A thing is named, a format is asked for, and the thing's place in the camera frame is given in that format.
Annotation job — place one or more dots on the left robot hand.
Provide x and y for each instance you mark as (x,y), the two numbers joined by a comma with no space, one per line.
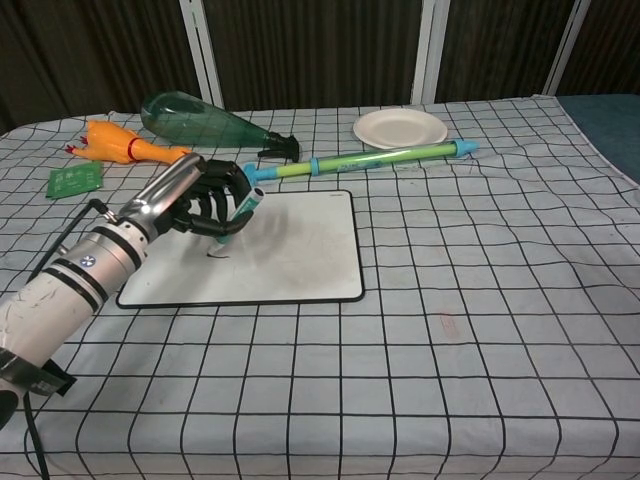
(195,197)

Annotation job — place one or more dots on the teal whiteboard marker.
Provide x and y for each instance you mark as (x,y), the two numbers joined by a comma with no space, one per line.
(239,220)

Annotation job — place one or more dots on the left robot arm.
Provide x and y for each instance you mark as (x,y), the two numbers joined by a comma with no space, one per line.
(65,295)

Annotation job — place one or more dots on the green plastic spray bottle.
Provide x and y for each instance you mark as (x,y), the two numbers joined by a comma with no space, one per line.
(200,122)

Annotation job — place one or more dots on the orange rubber chicken toy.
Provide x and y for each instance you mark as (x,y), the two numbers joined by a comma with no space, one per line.
(117,144)

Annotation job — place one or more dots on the green blue water squirter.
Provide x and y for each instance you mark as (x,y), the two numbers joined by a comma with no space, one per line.
(360,161)

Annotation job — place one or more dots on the white paper plate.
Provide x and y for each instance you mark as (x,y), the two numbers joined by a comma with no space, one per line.
(400,128)

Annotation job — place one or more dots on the white black grid tablecloth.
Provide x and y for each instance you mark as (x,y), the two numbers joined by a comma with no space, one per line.
(400,325)

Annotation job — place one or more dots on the blue table surface cover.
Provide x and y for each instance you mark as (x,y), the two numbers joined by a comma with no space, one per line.
(605,125)

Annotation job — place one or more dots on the white dry-erase board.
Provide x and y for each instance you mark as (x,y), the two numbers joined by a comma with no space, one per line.
(300,245)

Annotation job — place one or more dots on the white metal slotted post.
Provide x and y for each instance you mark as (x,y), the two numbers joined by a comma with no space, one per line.
(204,50)
(565,47)
(429,50)

